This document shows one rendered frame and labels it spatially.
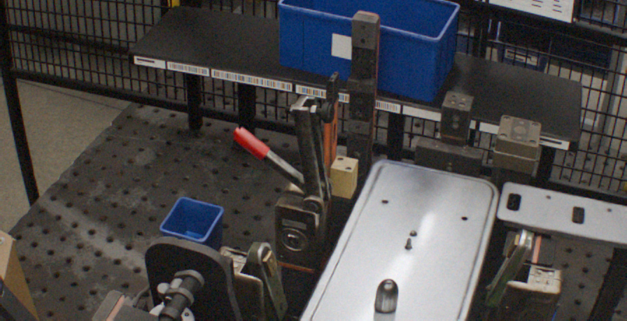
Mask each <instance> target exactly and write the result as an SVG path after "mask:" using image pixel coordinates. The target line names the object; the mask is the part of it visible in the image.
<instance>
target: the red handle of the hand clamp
mask: <svg viewBox="0 0 627 321"><path fill-rule="evenodd" d="M233 135H234V138H233V139H234V140H235V141H236V142H237V143H238V144H240V145H241V146H242V147H244V148H245V149H247V151H249V152H250V153H251V154H253V155H254V156H256V157H257V158H258V159H259V160H260V161H261V160H262V161H264V162H265V163H266V164H268V165H269V166H270V167H272V168H273V169H274V170H275V171H277V172H278V173H280V174H281V175H282V176H283V177H284V178H286V179H287V180H289V181H290V182H291V183H292V184H294V185H295V186H296V187H298V188H299V189H301V190H302V191H303V192H304V193H306V190H305V186H304V178H303V175H302V174H301V173H300V172H299V171H297V170H296V169H294V168H293V167H292V166H291V165H289V164H288V163H287V162H285V161H284V160H283V159H281V158H280V157H279V156H278V155H276V154H275V153H274V152H272V151H271V150H270V148H269V147H268V146H266V145H265V144H264V143H263V142H262V141H260V140H259V139H258V138H256V137H255V136H254V135H252V134H251V133H250V132H249V131H247V130H246V129H244V128H243V127H242V128H240V129H239V128H238V127H237V128H236V129H235V131H234V132H233ZM321 190H322V195H323V198H324V196H325V191H324V190H323V189H322V188H321Z"/></svg>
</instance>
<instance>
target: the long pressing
mask: <svg viewBox="0 0 627 321"><path fill-rule="evenodd" d="M382 201H387V202H388V203H387V204H383V203H382ZM499 203H500V191H499V189H498V188H497V187H496V186H495V185H494V184H493V183H491V182H489V181H487V180H484V179H480V178H474V177H471V176H464V175H461V174H457V173H451V172H448V171H441V170H437V169H431V168H428V167H424V166H418V165H414V164H408V163H404V162H398V161H393V160H389V159H380V160H378V161H377V162H375V163H373V165H372V166H371V167H370V169H369V171H368V174H367V176H366V178H365V181H364V183H363V184H362V187H361V188H360V191H359V193H358V195H357V197H356V200H355V202H354V204H353V206H352V208H351V211H350V213H349V214H348V217H347V219H346V221H345V223H344V226H343V227H342V229H341V232H340V234H339V236H338V238H337V240H336V242H335V244H334V247H333V249H332V251H331V253H330V255H329V257H328V259H327V261H326V263H325V266H324V267H323V270H322V271H321V273H320V275H319V277H318V280H317V282H316V284H315V286H314V288H313V290H312V292H311V294H310V296H309V298H308V300H307V302H306V305H305V307H304V309H303V311H302V313H301V315H300V317H299V319H298V321H468V318H469V315H470V311H471V308H472V304H473V301H474V297H475V294H476V291H477V287H478V284H479V279H480V277H481V272H482V269H483V266H484V262H485V258H486V253H487V251H488V246H489V243H490V239H491V234H492V232H493V227H494V223H495V218H496V215H497V211H498V206H499ZM462 217H466V218H467V220H462ZM412 230H415V231H416V233H417V235H416V236H410V235H409V233H410V232H411V231H412ZM408 238H411V246H412V249H410V250H408V249H405V248H404V247H405V246H406V243H407V239H408ZM386 278H391V279H393V280H395V282H396V283H397V284H398V287H399V297H398V301H397V308H396V310H394V311H393V312H391V313H381V312H378V311H377V310H376V309H375V307H374V302H375V296H376V289H377V287H378V285H379V283H380V282H381V281H382V280H384V279H386Z"/></svg>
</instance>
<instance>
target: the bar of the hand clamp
mask: <svg viewBox="0 0 627 321"><path fill-rule="evenodd" d="M285 113H286V114H290V115H291V117H293V120H294V124H295V132H296V137H297V144H298V148H299V153H300V161H301V165H302V173H303V178H304V186H305V190H306V195H307V196H308V195H314V196H317V197H319V198H321V199H322V200H323V201H329V200H330V189H329V185H328V179H327V170H326V165H325V156H324V151H323V142H322V137H321V132H320V123H319V119H318V116H321V120H322V121H323V122H324V123H325V124H330V123H331V122H332V121H333V120H334V114H335V109H334V105H332V102H325V103H324V104H323V105H322V108H319V107H318V106H317V105H316V97H313V96H307V95H301V96H300V97H299V99H298V100H297V102H296V103H295V104H292V105H291V107H288V106H286V108H285ZM321 188H322V189H323V190H324V191H325V196H324V198H323V195H322V190H321Z"/></svg>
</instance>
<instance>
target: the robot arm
mask: <svg viewBox="0 0 627 321"><path fill-rule="evenodd" d="M0 321H38V320H37V319H36V318H35V317H34V316H33V315H32V313H31V312H30V311H29V310H28V309H27V308H26V307H25V306H24V304H23V303H22V302H21V301H20V300H19V299H18V298H17V297H16V296H15V295H14V294H13V293H12V292H11V290H10V289H9V288H8V287H7V286H6V285H5V283H4V281H3V279H2V277H1V275H0Z"/></svg>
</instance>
